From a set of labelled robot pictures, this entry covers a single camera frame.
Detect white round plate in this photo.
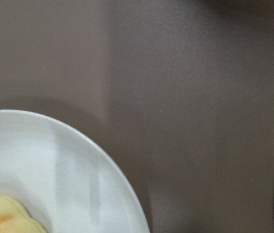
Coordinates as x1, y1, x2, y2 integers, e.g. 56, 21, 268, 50
0, 110, 150, 233

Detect glazed donut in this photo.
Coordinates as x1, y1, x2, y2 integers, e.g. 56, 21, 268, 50
0, 195, 46, 233

